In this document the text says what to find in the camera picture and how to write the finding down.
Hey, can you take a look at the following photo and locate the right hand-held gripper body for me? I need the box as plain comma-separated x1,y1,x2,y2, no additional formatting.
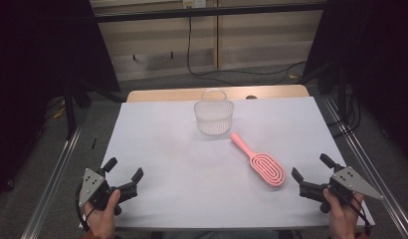
299,165,384,214

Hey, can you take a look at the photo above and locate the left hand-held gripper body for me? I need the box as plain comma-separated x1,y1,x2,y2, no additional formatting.
78,167,139,216

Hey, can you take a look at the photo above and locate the pink hairbrush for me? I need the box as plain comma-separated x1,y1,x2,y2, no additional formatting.
229,132,287,187

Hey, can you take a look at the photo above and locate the clear plastic basket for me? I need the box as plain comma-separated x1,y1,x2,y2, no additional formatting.
193,88,235,136

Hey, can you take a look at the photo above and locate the person's left hand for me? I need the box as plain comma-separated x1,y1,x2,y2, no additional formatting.
82,188,122,239

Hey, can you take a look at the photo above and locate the person's right hand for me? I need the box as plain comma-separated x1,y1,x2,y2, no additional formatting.
322,188,365,239

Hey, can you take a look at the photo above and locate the white table cover sheet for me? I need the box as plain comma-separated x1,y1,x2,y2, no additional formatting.
79,97,376,231

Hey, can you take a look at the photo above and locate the black metal stand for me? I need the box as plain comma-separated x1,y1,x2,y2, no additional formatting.
63,81,94,140

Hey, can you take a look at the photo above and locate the wooden table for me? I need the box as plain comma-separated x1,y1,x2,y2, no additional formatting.
125,84,310,104

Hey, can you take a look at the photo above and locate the black curtain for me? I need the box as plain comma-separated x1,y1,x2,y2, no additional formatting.
303,0,408,167
0,0,122,200

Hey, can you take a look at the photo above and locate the black horizontal bar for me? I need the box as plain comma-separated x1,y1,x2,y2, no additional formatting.
91,2,328,24

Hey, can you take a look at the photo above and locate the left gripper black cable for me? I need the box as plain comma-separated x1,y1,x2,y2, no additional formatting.
75,181,95,232

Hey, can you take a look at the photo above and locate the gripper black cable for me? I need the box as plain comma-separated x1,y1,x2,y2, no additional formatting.
75,181,95,232
335,187,373,237

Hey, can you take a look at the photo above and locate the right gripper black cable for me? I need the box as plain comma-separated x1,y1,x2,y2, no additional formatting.
335,187,373,237

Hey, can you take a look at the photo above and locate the aluminium floor rail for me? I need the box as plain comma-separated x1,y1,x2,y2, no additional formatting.
20,120,86,239
322,97,408,239

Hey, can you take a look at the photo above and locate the bundle of black cables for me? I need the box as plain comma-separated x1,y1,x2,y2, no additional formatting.
326,94,363,139

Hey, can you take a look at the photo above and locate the long black floor cable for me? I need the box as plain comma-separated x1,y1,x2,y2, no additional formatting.
185,6,307,87

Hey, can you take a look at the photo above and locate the white wall socket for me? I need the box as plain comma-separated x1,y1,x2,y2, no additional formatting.
182,0,207,10

